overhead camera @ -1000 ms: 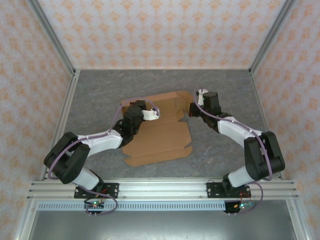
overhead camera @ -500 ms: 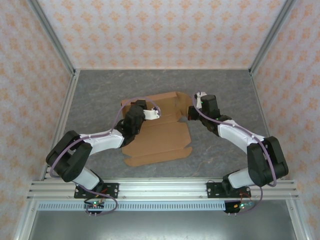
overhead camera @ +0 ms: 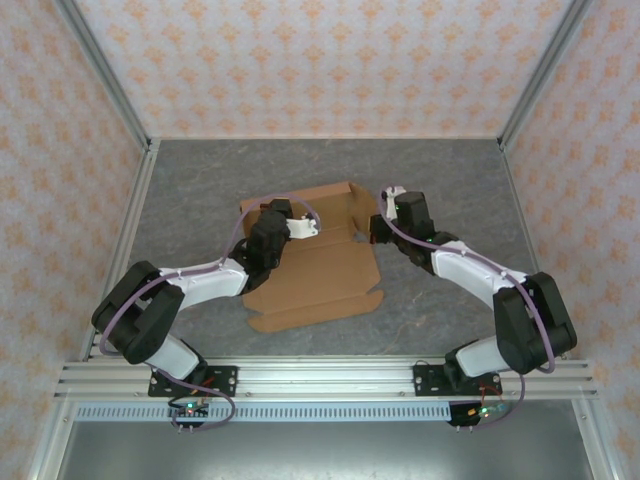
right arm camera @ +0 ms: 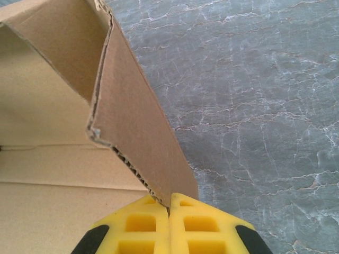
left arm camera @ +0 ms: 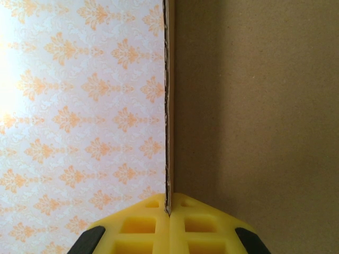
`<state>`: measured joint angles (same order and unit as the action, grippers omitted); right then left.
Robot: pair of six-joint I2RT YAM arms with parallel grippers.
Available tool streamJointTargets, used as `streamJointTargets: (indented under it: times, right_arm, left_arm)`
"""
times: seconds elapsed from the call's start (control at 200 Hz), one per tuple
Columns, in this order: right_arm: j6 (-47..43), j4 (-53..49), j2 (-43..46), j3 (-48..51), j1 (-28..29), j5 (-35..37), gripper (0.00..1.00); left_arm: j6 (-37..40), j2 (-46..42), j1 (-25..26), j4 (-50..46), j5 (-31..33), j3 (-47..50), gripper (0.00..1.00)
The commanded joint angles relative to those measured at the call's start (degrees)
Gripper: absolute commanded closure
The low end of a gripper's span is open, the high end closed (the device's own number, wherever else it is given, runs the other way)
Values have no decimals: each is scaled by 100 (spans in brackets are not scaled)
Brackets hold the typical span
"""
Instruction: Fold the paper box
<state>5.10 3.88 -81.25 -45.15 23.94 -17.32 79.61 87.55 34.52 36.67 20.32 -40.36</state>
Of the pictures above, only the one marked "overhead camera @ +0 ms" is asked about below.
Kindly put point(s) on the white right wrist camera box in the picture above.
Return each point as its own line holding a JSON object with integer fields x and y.
{"x": 397, "y": 190}

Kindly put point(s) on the aluminium side rail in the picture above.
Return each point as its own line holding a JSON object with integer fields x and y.
{"x": 514, "y": 185}
{"x": 144, "y": 172}

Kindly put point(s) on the aluminium lower frame bar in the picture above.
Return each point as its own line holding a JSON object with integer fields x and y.
{"x": 595, "y": 450}
{"x": 50, "y": 450}

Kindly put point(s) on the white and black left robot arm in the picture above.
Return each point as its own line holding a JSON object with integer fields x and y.
{"x": 145, "y": 320}

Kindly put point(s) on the grey metal panel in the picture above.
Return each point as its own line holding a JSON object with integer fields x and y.
{"x": 325, "y": 450}

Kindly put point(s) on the brown cardboard box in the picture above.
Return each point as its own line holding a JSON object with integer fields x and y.
{"x": 320, "y": 285}

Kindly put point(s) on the aluminium frame post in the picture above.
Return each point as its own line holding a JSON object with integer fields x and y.
{"x": 106, "y": 75}
{"x": 542, "y": 75}

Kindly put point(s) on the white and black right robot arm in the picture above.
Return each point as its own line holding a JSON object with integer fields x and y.
{"x": 520, "y": 325}

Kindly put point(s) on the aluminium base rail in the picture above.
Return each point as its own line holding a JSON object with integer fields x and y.
{"x": 325, "y": 380}

